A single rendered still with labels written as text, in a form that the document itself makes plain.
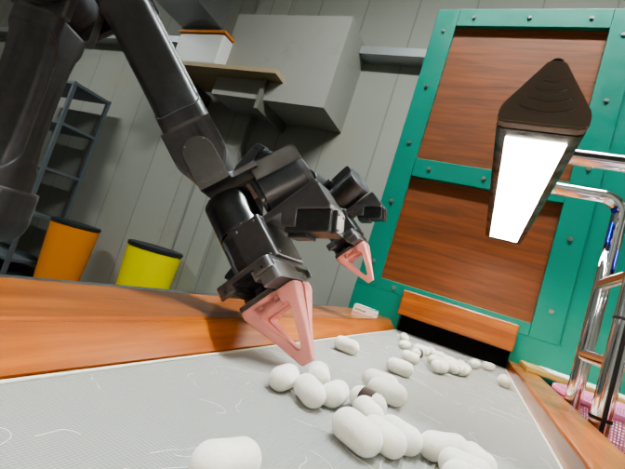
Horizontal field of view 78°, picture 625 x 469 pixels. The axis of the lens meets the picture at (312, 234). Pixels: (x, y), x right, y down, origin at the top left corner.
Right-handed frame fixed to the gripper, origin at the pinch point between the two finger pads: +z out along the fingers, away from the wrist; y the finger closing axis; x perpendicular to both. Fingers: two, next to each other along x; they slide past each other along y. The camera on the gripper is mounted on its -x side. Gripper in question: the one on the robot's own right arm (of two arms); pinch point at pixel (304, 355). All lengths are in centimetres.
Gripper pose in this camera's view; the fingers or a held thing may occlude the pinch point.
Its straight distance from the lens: 40.1
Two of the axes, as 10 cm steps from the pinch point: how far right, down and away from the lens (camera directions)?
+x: -8.0, 5.6, 2.1
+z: 4.7, 8.0, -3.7
